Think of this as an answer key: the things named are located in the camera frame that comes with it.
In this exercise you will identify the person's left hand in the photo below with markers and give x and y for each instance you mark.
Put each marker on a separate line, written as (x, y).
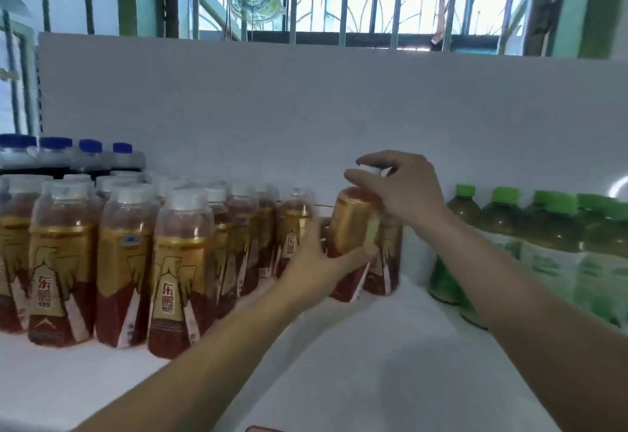
(309, 270)

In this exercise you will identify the person's right hand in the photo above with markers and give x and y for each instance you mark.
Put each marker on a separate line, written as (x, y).
(407, 191)

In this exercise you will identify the gold-red bottle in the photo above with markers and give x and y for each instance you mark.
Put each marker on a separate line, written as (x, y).
(348, 221)

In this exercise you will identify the white metal shelf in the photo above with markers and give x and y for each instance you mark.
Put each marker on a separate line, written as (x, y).
(294, 93)

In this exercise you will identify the row of green-capped bottles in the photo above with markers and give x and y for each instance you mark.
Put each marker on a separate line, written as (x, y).
(549, 240)

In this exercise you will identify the row of amber drink bottles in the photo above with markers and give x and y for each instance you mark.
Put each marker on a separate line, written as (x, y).
(128, 260)

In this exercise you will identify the group of blue-capped cola bottles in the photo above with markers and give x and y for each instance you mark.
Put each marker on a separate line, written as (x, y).
(69, 152)

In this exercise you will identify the person's left forearm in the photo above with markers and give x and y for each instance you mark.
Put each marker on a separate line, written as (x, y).
(196, 378)

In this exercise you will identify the person's right forearm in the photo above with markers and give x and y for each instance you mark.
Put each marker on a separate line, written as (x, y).
(530, 329)

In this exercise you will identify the grey shelf label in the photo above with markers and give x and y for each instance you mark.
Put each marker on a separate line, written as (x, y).
(263, 429)

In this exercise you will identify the pink hanging cloth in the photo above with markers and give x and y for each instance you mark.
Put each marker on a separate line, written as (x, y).
(440, 15)

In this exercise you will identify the barred window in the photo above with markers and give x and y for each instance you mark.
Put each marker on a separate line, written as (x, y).
(343, 0)

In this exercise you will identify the round glass hanging disc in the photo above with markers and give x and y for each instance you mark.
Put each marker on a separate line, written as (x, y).
(10, 1)
(255, 0)

